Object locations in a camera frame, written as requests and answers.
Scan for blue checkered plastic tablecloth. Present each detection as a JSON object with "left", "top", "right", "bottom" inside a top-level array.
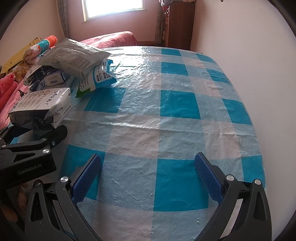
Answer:
[{"left": 11, "top": 45, "right": 266, "bottom": 241}]

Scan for floral quilt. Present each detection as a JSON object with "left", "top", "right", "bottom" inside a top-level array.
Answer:
[{"left": 23, "top": 45, "right": 47, "bottom": 67}]

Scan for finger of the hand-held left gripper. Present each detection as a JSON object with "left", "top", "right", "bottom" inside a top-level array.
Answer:
[
  {"left": 0, "top": 127, "right": 18, "bottom": 144},
  {"left": 0, "top": 125, "right": 68, "bottom": 166}
]

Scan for silver grey snack pouch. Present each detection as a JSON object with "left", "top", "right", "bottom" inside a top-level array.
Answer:
[{"left": 37, "top": 38, "right": 112, "bottom": 79}]

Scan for black white paper box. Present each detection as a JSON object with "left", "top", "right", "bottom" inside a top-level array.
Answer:
[{"left": 24, "top": 65, "right": 50, "bottom": 85}]

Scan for orange teal bolster pillow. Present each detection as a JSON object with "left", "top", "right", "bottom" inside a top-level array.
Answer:
[{"left": 38, "top": 35, "right": 58, "bottom": 52}]

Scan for blue white printed bag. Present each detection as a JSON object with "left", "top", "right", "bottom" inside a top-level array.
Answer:
[{"left": 8, "top": 88, "right": 74, "bottom": 131}]

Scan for person's left hand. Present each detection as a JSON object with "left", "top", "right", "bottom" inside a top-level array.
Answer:
[{"left": 0, "top": 182, "right": 29, "bottom": 224}]

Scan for brown wooden cabinet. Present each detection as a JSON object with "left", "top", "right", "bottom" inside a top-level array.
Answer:
[{"left": 163, "top": 0, "right": 196, "bottom": 50}]

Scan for window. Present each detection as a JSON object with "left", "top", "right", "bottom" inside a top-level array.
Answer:
[{"left": 81, "top": 0, "right": 146, "bottom": 22}]

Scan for orange bread packet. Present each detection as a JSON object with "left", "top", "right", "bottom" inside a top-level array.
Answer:
[{"left": 43, "top": 70, "right": 70, "bottom": 87}]

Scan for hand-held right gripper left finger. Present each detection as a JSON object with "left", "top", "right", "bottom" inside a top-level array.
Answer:
[{"left": 24, "top": 154, "right": 102, "bottom": 241}]

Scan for white green milk bag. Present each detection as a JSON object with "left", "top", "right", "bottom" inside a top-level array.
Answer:
[{"left": 76, "top": 59, "right": 117, "bottom": 98}]

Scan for folded blanket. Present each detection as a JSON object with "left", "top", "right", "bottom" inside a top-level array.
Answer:
[{"left": 158, "top": 0, "right": 197, "bottom": 7}]

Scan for coral fleece blanket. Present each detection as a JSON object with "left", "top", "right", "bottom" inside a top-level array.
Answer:
[{"left": 0, "top": 73, "right": 18, "bottom": 112}]

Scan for grey window curtain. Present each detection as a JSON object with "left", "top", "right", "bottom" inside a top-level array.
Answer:
[{"left": 58, "top": 0, "right": 70, "bottom": 39}]

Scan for patterned curtain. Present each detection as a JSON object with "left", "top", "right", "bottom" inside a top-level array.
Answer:
[{"left": 155, "top": 0, "right": 167, "bottom": 45}]

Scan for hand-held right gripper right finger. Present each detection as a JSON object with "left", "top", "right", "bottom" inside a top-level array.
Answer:
[{"left": 194, "top": 152, "right": 272, "bottom": 241}]

